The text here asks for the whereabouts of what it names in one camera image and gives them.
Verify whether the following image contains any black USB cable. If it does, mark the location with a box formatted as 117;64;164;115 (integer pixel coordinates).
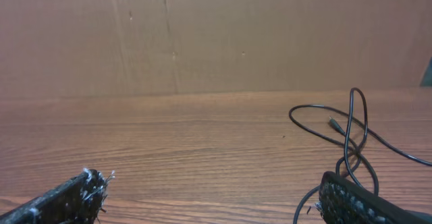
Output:
292;87;379;224

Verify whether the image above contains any dark object at right edge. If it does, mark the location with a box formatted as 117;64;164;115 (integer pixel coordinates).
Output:
420;59;432;87

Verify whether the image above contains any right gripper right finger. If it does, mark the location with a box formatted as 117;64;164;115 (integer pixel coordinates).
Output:
317;171;431;224

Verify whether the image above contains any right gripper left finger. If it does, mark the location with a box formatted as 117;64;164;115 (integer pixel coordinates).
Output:
1;168;115;224

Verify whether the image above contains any black cable with barrel plug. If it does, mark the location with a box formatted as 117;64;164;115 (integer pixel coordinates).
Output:
288;104;432;167

